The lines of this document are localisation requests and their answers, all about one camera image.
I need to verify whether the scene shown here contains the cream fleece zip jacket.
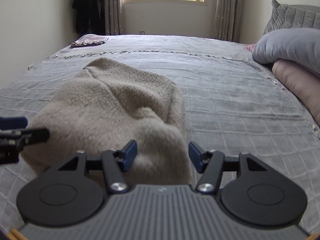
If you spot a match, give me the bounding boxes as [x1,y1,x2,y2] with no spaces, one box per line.
[22,57,192,185]

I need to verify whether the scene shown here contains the dark hanging clothes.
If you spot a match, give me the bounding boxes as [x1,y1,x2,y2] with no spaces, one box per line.
[72,0,106,35]

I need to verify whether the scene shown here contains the grey quilted bedspread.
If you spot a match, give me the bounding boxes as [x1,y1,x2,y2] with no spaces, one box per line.
[1,35,319,232]

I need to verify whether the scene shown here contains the small pink pillow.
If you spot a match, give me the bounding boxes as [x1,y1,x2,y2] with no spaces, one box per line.
[245,44,256,52]

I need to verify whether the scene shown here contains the right grey curtain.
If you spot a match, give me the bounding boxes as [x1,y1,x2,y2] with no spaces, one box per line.
[212,0,242,42]

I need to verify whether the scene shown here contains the grey curtain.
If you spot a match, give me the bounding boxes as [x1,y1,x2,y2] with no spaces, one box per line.
[212,0,242,42]
[104,0,124,35]

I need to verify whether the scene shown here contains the grey pillow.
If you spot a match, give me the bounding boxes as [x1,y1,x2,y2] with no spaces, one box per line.
[252,28,320,76]

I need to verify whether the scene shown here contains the grey quilted headboard cushion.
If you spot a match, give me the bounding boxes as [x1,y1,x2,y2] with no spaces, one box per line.
[263,0,320,35]

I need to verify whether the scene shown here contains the left grey curtain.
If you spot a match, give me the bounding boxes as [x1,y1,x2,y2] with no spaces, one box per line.
[104,0,124,35]

